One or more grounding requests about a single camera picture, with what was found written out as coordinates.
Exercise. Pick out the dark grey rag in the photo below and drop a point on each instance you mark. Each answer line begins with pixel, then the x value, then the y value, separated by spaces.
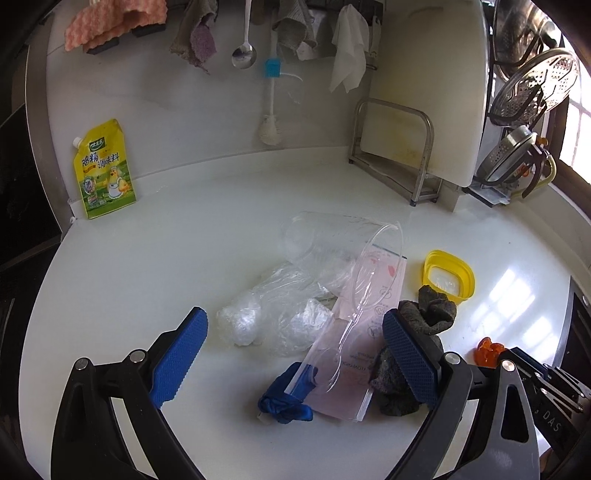
pixel 429 314

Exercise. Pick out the yellow container lid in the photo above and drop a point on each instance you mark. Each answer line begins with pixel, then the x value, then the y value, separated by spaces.
pixel 438 256

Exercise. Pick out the metal spoon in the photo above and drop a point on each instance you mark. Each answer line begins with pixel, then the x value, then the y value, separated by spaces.
pixel 243 55

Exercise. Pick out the grey hanging cloth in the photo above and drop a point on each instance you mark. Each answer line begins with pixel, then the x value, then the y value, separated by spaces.
pixel 291 32

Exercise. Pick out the grey rag with purple patch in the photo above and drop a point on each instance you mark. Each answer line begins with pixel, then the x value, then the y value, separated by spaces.
pixel 194 41

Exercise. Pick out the pink wavy sponge cloth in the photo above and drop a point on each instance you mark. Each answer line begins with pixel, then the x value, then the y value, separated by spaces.
pixel 115 18

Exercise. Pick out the white bottle brush blue collar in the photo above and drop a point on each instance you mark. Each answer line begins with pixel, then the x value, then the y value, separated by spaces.
pixel 271 69

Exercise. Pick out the orange gas valve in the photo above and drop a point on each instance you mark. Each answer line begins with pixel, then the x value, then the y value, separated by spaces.
pixel 541 139

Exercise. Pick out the orange plastic piece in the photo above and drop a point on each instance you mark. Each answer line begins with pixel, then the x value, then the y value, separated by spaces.
pixel 487 351

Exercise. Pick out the metal cutting board rack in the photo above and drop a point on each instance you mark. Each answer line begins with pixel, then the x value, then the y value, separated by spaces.
pixel 427 152

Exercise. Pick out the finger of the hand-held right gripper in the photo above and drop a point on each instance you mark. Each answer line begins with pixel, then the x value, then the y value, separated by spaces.
pixel 551 394
pixel 531 359

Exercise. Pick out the clear plastic cup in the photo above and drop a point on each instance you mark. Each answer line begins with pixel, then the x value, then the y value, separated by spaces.
pixel 314 235

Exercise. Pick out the yellow seasoning pouch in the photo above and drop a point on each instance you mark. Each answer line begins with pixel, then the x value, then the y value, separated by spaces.
pixel 104 170

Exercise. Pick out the window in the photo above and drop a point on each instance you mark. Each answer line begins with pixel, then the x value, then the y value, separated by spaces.
pixel 579 120

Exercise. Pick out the pink packaging sheet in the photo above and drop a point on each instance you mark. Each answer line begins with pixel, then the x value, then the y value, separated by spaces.
pixel 351 383

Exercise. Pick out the clear plastic wrap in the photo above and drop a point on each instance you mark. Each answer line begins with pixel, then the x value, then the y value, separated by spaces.
pixel 258 314

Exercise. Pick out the white cutting board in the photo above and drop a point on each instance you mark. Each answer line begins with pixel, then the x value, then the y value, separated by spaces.
pixel 429 69

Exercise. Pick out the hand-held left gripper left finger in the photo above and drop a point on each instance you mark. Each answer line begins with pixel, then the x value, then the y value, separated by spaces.
pixel 180 355

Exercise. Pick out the clear plastic spoon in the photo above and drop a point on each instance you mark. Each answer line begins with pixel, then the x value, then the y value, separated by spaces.
pixel 340 355

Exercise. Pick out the perforated metal steamer plate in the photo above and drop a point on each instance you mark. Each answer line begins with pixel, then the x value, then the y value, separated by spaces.
pixel 535 83

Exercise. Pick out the blue fabric strip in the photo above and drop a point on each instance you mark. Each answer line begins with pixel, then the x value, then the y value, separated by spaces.
pixel 281 406

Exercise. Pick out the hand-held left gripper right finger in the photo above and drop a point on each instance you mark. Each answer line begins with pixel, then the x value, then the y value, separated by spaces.
pixel 411 360

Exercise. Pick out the metal pot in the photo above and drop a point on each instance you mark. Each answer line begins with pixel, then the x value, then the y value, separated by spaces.
pixel 521 27

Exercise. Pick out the white hanging cloth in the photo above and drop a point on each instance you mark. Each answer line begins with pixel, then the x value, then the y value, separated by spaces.
pixel 348 46

